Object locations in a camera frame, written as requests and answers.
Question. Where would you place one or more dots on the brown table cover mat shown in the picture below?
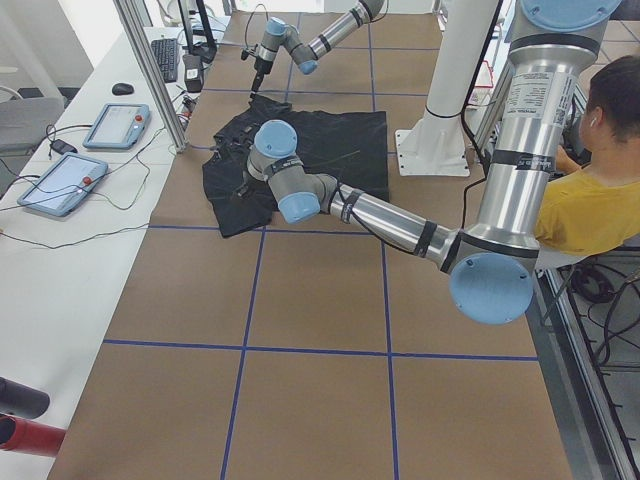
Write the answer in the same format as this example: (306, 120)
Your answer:
(309, 351)

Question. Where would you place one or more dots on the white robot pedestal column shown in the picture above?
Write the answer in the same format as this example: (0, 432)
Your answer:
(469, 24)

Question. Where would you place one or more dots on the black computer mouse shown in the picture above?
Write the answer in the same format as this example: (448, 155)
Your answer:
(122, 89)

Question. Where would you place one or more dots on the near teach pendant tablet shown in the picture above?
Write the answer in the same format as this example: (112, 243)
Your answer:
(65, 185)

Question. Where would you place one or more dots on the teach pendant tablet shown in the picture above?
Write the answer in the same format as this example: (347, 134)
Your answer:
(65, 185)
(118, 126)

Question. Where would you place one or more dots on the black computer keyboard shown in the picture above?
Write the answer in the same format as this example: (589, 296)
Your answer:
(166, 51)

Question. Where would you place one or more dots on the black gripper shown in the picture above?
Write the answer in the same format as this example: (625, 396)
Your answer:
(260, 64)

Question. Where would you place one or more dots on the red bottle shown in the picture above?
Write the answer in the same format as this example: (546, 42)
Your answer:
(30, 437)

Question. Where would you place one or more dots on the black power adapter box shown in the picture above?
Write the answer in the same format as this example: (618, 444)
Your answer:
(193, 74)

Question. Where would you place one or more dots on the aluminium frame post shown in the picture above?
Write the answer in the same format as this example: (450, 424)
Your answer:
(134, 29)

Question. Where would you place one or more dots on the person in yellow shirt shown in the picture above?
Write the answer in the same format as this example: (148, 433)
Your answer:
(593, 209)

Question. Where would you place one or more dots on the black water bottle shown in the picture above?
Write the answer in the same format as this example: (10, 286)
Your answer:
(22, 401)

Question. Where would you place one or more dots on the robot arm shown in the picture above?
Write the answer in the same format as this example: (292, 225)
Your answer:
(490, 262)
(279, 34)

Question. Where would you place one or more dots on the black printed t-shirt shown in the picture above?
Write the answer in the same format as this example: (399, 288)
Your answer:
(350, 146)

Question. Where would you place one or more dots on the far teach pendant tablet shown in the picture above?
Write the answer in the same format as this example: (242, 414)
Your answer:
(118, 126)

